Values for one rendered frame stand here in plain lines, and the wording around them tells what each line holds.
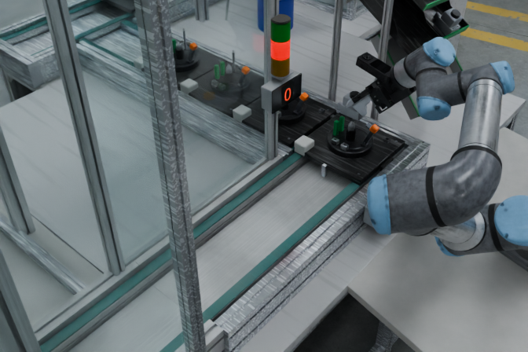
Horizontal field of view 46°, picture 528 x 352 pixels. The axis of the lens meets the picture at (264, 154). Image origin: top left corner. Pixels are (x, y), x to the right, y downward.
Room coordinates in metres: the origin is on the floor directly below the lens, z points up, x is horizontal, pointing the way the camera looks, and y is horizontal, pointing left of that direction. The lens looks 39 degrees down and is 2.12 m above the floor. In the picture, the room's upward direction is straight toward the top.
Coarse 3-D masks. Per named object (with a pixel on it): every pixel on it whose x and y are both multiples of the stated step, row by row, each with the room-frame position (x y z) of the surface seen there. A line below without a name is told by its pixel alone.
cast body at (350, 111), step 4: (352, 92) 1.48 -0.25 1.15; (356, 92) 1.48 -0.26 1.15; (344, 96) 1.48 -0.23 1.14; (348, 96) 1.48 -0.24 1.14; (352, 96) 1.47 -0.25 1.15; (344, 100) 1.47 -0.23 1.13; (348, 100) 1.46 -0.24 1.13; (340, 104) 1.50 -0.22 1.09; (344, 104) 1.47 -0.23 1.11; (340, 108) 1.48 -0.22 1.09; (344, 108) 1.47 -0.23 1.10; (348, 108) 1.46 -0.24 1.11; (352, 108) 1.45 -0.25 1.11; (340, 112) 1.48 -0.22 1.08; (344, 112) 1.47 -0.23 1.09; (348, 112) 1.46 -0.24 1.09; (352, 112) 1.45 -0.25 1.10; (356, 112) 1.44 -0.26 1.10; (348, 116) 1.46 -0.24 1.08; (352, 116) 1.45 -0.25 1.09; (356, 116) 1.44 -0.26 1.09; (360, 116) 1.45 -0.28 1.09
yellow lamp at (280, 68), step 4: (272, 60) 1.40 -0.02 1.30; (276, 60) 1.39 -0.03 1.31; (280, 60) 1.39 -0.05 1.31; (284, 60) 1.39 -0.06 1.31; (288, 60) 1.40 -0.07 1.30; (272, 64) 1.40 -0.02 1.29; (276, 64) 1.39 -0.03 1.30; (280, 64) 1.39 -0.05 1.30; (284, 64) 1.39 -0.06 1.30; (288, 64) 1.40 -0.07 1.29; (272, 68) 1.40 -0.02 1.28; (276, 68) 1.39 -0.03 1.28; (280, 68) 1.39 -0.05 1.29; (284, 68) 1.39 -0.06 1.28; (288, 68) 1.40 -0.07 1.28; (272, 72) 1.40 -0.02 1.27; (276, 72) 1.39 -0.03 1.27; (280, 72) 1.39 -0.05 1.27; (284, 72) 1.39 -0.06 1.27; (288, 72) 1.40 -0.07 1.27; (280, 76) 1.39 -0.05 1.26
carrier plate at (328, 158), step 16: (320, 128) 1.55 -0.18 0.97; (320, 144) 1.47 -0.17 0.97; (384, 144) 1.47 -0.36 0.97; (400, 144) 1.47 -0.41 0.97; (320, 160) 1.40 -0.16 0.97; (336, 160) 1.40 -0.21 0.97; (352, 160) 1.40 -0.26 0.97; (368, 160) 1.39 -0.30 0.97; (384, 160) 1.40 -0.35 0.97; (352, 176) 1.33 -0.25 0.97; (368, 176) 1.34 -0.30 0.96
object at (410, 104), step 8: (376, 40) 1.70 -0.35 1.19; (392, 40) 1.75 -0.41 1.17; (376, 48) 1.70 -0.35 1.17; (392, 48) 1.73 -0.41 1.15; (400, 48) 1.75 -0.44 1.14; (392, 56) 1.71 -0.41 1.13; (400, 56) 1.72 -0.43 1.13; (392, 64) 1.65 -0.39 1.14; (408, 96) 1.59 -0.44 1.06; (416, 96) 1.64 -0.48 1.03; (408, 104) 1.58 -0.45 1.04; (416, 104) 1.62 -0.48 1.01; (408, 112) 1.58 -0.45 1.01; (416, 112) 1.55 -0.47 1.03
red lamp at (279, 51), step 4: (272, 40) 1.40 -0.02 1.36; (272, 44) 1.40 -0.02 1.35; (276, 44) 1.39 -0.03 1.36; (280, 44) 1.39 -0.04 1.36; (284, 44) 1.39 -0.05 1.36; (288, 44) 1.40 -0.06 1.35; (272, 48) 1.40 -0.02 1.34; (276, 48) 1.39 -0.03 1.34; (280, 48) 1.39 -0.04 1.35; (284, 48) 1.39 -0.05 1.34; (288, 48) 1.40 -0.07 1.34; (272, 52) 1.40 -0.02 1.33; (276, 52) 1.39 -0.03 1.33; (280, 52) 1.39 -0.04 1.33; (284, 52) 1.39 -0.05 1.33; (288, 52) 1.40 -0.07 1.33; (272, 56) 1.40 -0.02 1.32; (276, 56) 1.39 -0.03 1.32; (280, 56) 1.39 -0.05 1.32; (284, 56) 1.39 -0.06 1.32; (288, 56) 1.40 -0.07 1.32
